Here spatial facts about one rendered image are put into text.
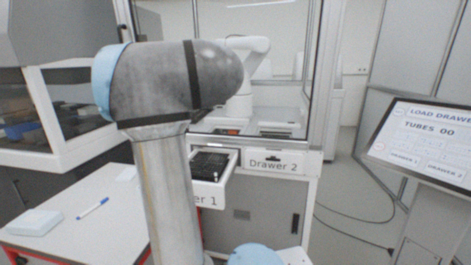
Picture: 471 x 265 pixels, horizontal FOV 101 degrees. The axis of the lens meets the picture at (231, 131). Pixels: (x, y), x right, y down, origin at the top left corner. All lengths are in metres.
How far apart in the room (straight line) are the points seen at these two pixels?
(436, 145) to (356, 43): 3.59
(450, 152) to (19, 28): 1.77
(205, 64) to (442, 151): 0.88
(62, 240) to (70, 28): 1.05
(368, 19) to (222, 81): 4.30
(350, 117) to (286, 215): 3.63
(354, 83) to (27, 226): 4.52
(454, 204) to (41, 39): 1.87
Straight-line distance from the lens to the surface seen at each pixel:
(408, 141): 1.02
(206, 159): 1.01
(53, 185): 1.73
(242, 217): 1.35
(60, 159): 1.41
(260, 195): 1.19
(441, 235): 1.18
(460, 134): 1.03
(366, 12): 4.54
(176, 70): 0.30
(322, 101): 0.95
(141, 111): 0.30
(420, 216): 1.16
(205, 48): 0.32
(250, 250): 0.47
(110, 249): 0.90
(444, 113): 1.07
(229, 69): 0.33
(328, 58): 0.94
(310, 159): 1.05
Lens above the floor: 1.37
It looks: 20 degrees down
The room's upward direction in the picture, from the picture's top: 1 degrees counter-clockwise
